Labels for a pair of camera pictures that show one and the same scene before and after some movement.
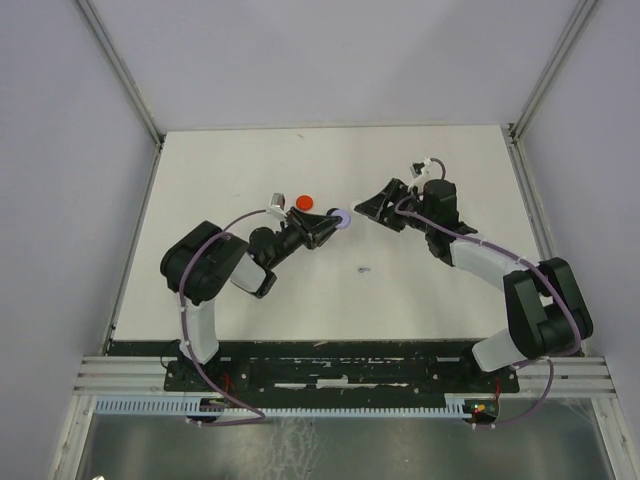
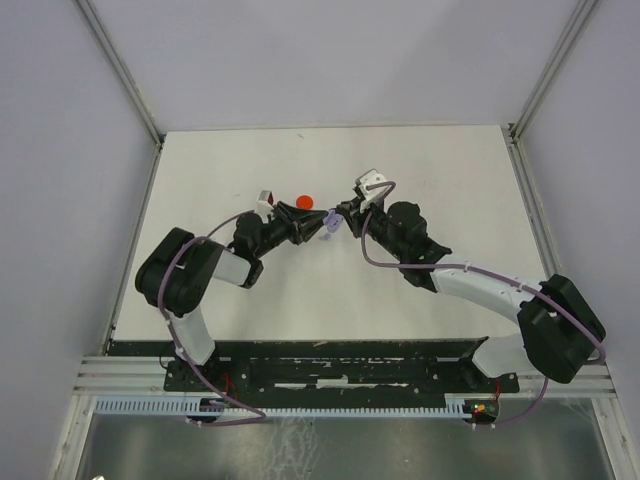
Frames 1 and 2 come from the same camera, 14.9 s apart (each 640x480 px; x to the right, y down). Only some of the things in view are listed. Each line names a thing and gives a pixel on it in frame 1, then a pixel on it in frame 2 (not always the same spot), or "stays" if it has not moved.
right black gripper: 375,208 -> 354,221
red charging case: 304,202 stays
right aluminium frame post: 577,22 stays
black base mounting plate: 350,368 stays
